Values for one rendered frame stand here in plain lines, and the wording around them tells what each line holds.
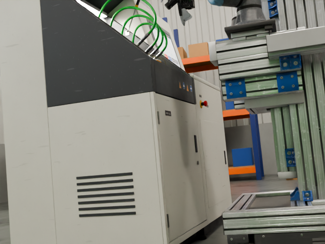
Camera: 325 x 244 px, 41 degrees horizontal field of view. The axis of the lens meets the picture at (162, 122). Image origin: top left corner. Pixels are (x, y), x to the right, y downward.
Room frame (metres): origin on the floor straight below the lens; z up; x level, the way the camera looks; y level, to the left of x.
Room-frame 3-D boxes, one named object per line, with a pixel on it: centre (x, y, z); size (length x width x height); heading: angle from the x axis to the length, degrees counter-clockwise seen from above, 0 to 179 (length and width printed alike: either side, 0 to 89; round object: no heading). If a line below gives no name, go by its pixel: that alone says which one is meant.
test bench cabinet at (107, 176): (2.40, 0.18, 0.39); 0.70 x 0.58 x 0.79; 160
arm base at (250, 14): (1.98, -0.45, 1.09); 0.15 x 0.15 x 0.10
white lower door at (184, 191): (2.30, -0.09, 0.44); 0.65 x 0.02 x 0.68; 160
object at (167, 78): (2.31, -0.07, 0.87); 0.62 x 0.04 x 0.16; 160
